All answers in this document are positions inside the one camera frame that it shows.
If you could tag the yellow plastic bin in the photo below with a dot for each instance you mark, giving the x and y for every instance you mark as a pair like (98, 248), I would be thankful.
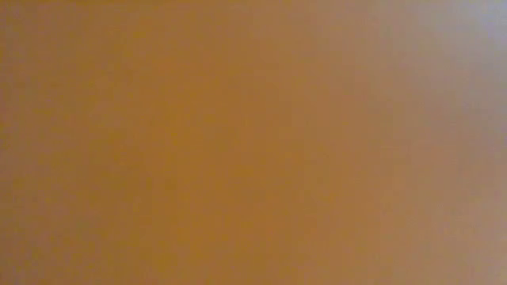
(198, 158)

